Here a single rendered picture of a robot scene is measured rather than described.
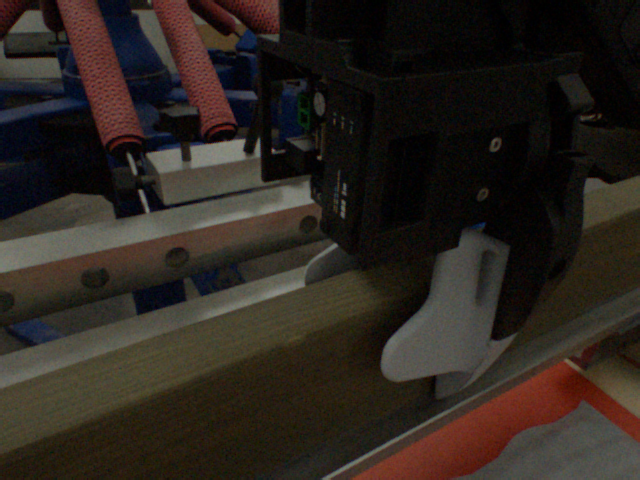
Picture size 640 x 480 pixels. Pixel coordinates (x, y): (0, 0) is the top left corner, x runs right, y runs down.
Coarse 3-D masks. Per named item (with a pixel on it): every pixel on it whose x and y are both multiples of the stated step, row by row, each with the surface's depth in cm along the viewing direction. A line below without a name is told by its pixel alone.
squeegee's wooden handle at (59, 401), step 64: (576, 256) 23; (256, 320) 17; (320, 320) 17; (384, 320) 18; (64, 384) 14; (128, 384) 14; (192, 384) 15; (256, 384) 16; (320, 384) 18; (384, 384) 20; (0, 448) 12; (64, 448) 13; (128, 448) 14; (192, 448) 16; (256, 448) 17
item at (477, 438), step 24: (528, 384) 38; (552, 384) 39; (576, 384) 39; (480, 408) 36; (504, 408) 36; (528, 408) 36; (552, 408) 36; (576, 408) 37; (600, 408) 37; (624, 408) 37; (432, 432) 34; (456, 432) 34; (480, 432) 34; (504, 432) 34; (408, 456) 32; (432, 456) 33; (456, 456) 33; (480, 456) 33
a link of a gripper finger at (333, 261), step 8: (328, 248) 21; (336, 248) 21; (320, 256) 20; (328, 256) 21; (336, 256) 21; (344, 256) 21; (352, 256) 21; (312, 264) 21; (320, 264) 21; (328, 264) 21; (336, 264) 21; (344, 264) 21; (352, 264) 22; (312, 272) 21; (320, 272) 21; (328, 272) 21; (336, 272) 22; (344, 272) 22; (304, 280) 21; (312, 280) 21; (320, 280) 21
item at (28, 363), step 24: (240, 288) 42; (264, 288) 43; (288, 288) 43; (168, 312) 39; (192, 312) 39; (216, 312) 40; (72, 336) 37; (96, 336) 37; (120, 336) 37; (144, 336) 37; (0, 360) 34; (24, 360) 34; (48, 360) 35; (72, 360) 35; (0, 384) 33
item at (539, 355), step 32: (576, 320) 27; (608, 320) 27; (512, 352) 24; (544, 352) 24; (576, 352) 26; (480, 384) 23; (512, 384) 23; (384, 416) 21; (416, 416) 21; (448, 416) 21; (320, 448) 20; (352, 448) 20; (384, 448) 20
